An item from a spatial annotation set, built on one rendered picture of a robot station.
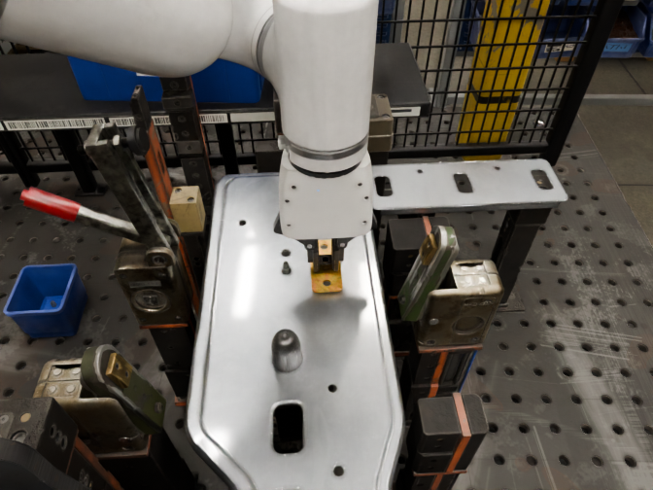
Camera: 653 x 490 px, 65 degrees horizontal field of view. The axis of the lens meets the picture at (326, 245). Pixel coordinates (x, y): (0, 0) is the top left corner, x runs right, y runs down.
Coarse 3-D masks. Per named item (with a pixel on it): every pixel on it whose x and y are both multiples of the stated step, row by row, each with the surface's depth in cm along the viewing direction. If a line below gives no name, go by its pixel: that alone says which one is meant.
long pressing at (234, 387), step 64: (256, 192) 75; (256, 256) 66; (256, 320) 60; (320, 320) 60; (384, 320) 60; (192, 384) 54; (256, 384) 54; (320, 384) 54; (384, 384) 54; (192, 448) 50; (256, 448) 50; (320, 448) 50; (384, 448) 50
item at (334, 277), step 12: (324, 240) 67; (324, 252) 66; (312, 264) 64; (324, 264) 63; (312, 276) 63; (324, 276) 63; (336, 276) 63; (312, 288) 62; (324, 288) 62; (336, 288) 62
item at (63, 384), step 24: (72, 360) 48; (48, 384) 47; (72, 384) 47; (72, 408) 46; (96, 408) 46; (120, 408) 47; (96, 432) 49; (120, 432) 50; (96, 456) 53; (120, 456) 54; (144, 456) 54; (168, 456) 62; (120, 480) 60; (144, 480) 61; (168, 480) 62; (192, 480) 74
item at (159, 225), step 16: (96, 128) 49; (112, 128) 49; (96, 144) 47; (112, 144) 49; (128, 144) 48; (144, 144) 49; (96, 160) 48; (112, 160) 48; (128, 160) 52; (112, 176) 50; (128, 176) 51; (144, 176) 54; (128, 192) 51; (144, 192) 55; (128, 208) 53; (144, 208) 53; (160, 208) 57; (144, 224) 55; (160, 224) 59; (144, 240) 57; (160, 240) 57; (176, 240) 61
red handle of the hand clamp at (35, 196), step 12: (24, 192) 53; (36, 192) 53; (48, 192) 54; (24, 204) 53; (36, 204) 53; (48, 204) 53; (60, 204) 54; (72, 204) 54; (60, 216) 54; (72, 216) 54; (84, 216) 55; (96, 216) 56; (108, 216) 57; (108, 228) 56; (120, 228) 57; (132, 228) 57; (132, 240) 58; (168, 240) 59
